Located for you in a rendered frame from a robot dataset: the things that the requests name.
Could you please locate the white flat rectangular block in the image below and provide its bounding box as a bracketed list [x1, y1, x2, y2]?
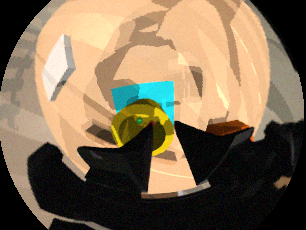
[41, 33, 76, 103]

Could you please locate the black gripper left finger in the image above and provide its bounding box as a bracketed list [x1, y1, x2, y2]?
[77, 123, 154, 193]

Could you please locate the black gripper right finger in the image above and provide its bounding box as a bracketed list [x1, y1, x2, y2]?
[173, 120, 255, 186]

